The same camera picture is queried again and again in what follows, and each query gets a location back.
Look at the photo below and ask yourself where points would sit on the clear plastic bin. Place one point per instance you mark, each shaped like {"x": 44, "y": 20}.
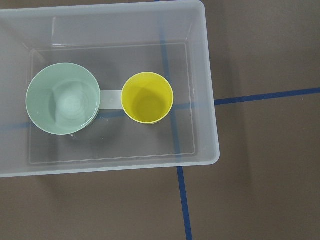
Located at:
{"x": 113, "y": 42}

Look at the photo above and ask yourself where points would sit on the yellow plastic cup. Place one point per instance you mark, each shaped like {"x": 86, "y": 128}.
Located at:
{"x": 147, "y": 98}

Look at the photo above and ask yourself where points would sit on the mint green bowl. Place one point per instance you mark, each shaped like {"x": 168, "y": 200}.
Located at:
{"x": 63, "y": 99}

